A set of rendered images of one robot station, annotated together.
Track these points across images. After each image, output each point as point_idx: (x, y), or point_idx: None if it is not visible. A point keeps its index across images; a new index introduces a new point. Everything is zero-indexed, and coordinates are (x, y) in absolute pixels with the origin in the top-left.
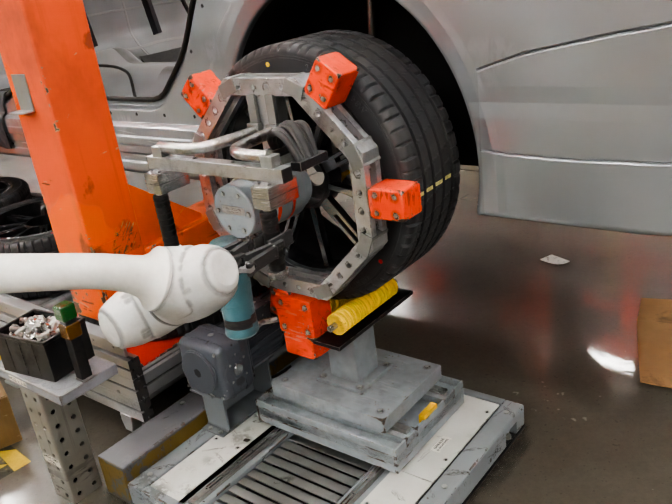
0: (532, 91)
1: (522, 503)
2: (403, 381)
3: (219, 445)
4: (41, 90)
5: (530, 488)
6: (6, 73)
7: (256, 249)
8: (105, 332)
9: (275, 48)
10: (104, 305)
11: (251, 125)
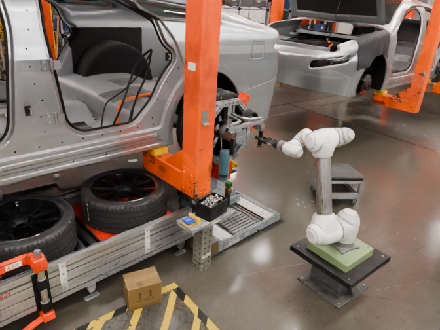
0: (251, 95)
1: (247, 194)
2: (219, 183)
3: None
4: (213, 114)
5: (242, 192)
6: (198, 111)
7: (268, 138)
8: (300, 154)
9: (223, 93)
10: (299, 148)
11: (229, 114)
